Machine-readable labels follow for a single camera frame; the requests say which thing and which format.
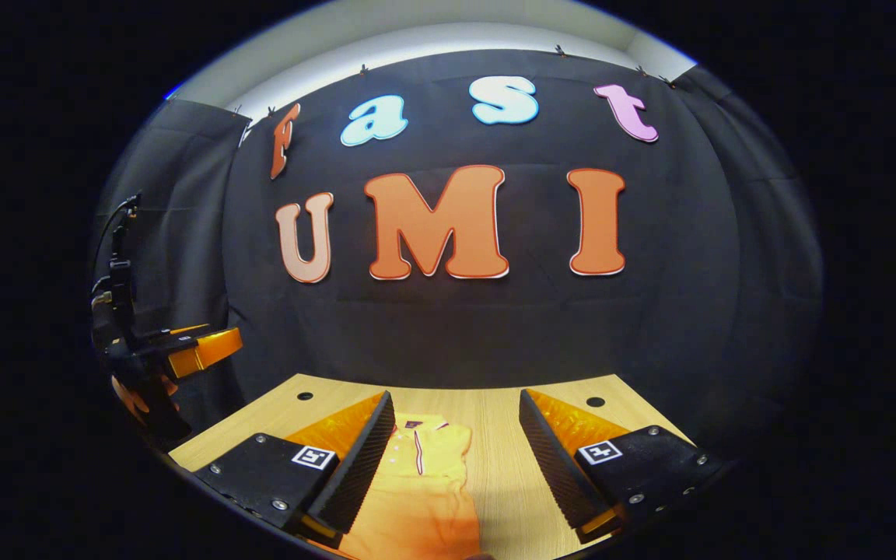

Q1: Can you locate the orange polo T-shirt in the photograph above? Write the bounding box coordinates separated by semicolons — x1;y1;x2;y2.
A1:
316;412;488;560

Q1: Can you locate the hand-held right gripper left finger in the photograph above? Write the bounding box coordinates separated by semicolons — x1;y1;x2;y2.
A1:
193;390;396;545

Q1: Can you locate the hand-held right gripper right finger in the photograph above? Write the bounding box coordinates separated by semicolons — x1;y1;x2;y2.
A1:
518;389;729;545

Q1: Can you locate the black backdrop cloth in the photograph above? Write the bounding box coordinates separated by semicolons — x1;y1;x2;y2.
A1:
94;48;822;452

